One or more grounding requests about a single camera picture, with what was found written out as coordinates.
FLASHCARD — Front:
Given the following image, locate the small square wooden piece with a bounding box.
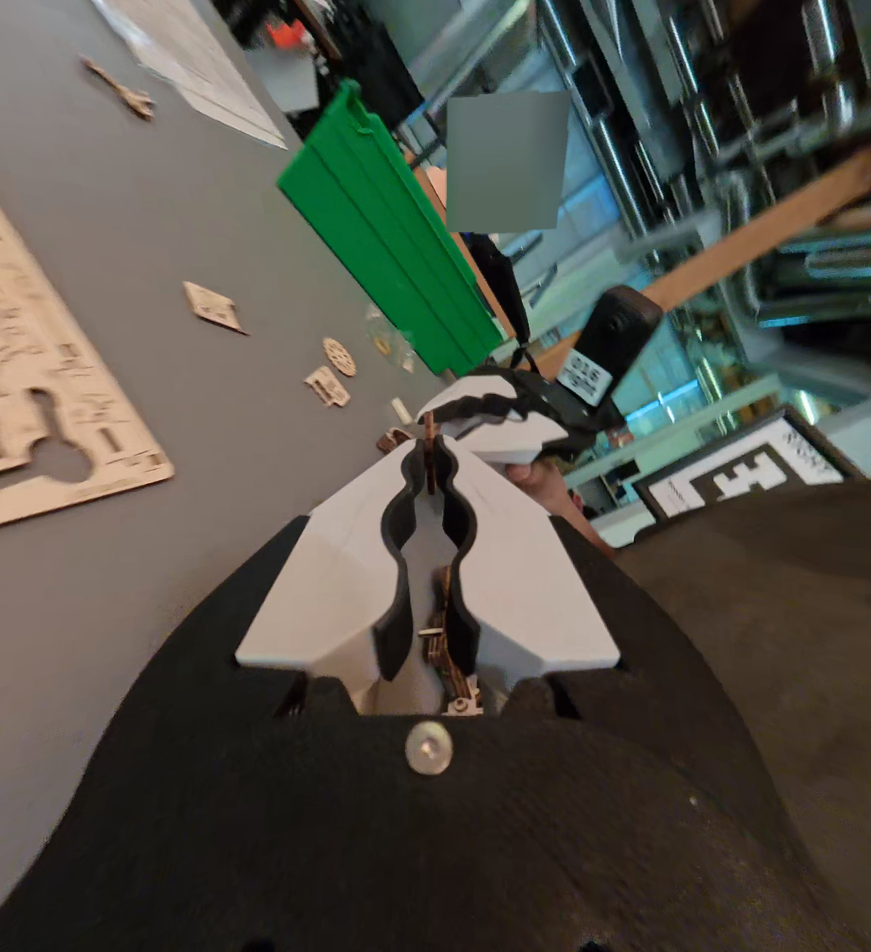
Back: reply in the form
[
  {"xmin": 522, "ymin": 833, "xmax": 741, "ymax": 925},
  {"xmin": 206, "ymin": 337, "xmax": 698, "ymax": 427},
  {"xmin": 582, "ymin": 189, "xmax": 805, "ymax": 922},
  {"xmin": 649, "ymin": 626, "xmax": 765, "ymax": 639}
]
[{"xmin": 183, "ymin": 280, "xmax": 250, "ymax": 337}]

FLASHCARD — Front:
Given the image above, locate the person's right forearm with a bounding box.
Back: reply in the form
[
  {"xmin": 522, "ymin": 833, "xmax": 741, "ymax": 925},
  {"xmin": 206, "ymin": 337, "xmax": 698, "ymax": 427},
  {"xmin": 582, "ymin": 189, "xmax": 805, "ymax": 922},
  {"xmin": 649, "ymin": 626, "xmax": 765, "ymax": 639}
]
[{"xmin": 555, "ymin": 491, "xmax": 617, "ymax": 557}]

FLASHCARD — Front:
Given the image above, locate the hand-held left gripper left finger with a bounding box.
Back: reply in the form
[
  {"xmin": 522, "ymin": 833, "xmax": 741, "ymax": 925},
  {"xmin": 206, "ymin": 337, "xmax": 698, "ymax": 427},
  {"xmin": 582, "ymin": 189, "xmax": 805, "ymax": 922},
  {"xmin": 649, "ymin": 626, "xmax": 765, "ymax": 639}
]
[{"xmin": 235, "ymin": 437, "xmax": 431, "ymax": 716}]

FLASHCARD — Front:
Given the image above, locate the grey desk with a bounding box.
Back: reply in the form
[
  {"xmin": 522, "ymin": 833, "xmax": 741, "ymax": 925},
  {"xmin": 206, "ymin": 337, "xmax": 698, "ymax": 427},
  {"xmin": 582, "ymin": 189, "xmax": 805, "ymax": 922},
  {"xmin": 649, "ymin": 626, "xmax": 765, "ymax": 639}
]
[{"xmin": 0, "ymin": 0, "xmax": 481, "ymax": 931}]

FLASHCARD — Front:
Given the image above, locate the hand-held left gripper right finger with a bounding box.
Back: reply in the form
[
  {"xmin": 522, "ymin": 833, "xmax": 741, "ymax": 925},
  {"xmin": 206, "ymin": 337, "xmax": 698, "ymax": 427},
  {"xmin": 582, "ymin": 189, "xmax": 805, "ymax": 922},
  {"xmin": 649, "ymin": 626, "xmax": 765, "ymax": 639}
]
[{"xmin": 435, "ymin": 435, "xmax": 622, "ymax": 715}]

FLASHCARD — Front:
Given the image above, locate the wooden model vehicle assembly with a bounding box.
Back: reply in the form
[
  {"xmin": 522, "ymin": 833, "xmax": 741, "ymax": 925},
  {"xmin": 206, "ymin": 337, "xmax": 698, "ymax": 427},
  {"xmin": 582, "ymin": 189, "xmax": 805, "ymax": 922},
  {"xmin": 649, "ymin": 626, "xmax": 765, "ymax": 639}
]
[{"xmin": 419, "ymin": 565, "xmax": 483, "ymax": 716}]

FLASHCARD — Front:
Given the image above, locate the wooden beam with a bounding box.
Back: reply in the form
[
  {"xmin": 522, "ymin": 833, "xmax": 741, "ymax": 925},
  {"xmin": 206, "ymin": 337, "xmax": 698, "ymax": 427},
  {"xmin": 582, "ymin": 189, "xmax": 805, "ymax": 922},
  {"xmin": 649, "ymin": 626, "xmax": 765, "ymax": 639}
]
[{"xmin": 532, "ymin": 141, "xmax": 871, "ymax": 380}]

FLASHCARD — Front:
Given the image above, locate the person's olive shirt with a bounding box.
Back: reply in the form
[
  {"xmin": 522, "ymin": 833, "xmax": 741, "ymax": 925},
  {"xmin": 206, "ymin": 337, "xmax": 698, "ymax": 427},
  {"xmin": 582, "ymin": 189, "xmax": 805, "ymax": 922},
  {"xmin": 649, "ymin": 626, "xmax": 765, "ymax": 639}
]
[{"xmin": 614, "ymin": 476, "xmax": 871, "ymax": 952}]

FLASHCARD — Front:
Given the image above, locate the black bag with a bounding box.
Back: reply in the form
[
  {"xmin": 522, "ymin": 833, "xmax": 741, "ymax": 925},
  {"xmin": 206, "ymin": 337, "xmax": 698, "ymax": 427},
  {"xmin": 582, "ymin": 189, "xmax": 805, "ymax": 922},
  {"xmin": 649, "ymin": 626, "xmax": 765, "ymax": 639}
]
[{"xmin": 469, "ymin": 234, "xmax": 533, "ymax": 351}]

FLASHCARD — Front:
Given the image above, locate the green plastic bin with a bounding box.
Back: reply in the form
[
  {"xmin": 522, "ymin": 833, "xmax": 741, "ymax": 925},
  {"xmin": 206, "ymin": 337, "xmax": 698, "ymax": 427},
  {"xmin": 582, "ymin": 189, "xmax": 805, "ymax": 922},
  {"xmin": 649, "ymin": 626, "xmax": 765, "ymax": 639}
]
[{"xmin": 277, "ymin": 78, "xmax": 507, "ymax": 378}]

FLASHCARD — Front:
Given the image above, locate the plywood sheet with keyhole cutouts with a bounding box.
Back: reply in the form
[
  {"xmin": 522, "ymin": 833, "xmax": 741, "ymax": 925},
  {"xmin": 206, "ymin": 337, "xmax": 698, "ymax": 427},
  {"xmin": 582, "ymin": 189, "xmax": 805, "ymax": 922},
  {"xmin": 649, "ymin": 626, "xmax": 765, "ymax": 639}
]
[{"xmin": 0, "ymin": 145, "xmax": 176, "ymax": 536}]

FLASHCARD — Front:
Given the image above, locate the slotted flat wooden part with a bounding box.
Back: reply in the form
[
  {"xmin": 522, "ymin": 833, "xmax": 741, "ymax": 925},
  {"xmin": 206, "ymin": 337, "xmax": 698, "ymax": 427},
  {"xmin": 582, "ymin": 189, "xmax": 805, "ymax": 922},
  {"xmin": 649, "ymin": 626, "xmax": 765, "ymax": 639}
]
[{"xmin": 304, "ymin": 366, "xmax": 352, "ymax": 409}]

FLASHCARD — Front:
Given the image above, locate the clear bag of small parts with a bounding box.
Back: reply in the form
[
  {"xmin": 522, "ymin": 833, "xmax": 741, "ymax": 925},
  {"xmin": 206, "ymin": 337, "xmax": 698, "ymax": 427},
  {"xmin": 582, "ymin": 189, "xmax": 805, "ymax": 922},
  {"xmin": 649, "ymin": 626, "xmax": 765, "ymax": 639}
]
[{"xmin": 365, "ymin": 301, "xmax": 418, "ymax": 374}]

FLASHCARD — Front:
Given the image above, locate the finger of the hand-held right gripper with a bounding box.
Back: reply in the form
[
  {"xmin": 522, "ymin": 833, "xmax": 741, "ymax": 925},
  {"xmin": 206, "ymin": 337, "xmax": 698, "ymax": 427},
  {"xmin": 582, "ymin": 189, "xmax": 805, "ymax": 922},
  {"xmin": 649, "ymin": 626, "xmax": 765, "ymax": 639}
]
[
  {"xmin": 413, "ymin": 374, "xmax": 520, "ymax": 426},
  {"xmin": 452, "ymin": 413, "xmax": 572, "ymax": 465}
]

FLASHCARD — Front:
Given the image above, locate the wooden lever piece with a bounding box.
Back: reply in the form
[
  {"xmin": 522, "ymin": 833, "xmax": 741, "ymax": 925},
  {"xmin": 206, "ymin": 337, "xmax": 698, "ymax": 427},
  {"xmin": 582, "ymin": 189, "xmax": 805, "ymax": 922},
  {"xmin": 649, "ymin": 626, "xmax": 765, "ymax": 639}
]
[{"xmin": 80, "ymin": 56, "xmax": 155, "ymax": 121}]

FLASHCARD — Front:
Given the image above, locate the clear plastic sleeve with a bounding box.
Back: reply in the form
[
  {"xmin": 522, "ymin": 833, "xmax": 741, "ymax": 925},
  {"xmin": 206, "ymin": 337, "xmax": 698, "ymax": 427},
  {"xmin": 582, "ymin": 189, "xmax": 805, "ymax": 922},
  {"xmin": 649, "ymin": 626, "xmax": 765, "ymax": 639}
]
[{"xmin": 89, "ymin": 0, "xmax": 289, "ymax": 151}]

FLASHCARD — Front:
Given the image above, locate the person's right hand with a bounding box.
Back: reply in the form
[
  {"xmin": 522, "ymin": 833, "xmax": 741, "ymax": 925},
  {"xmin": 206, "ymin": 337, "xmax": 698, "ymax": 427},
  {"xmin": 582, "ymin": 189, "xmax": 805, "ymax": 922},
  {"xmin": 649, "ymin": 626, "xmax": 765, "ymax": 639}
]
[{"xmin": 504, "ymin": 459, "xmax": 581, "ymax": 522}]

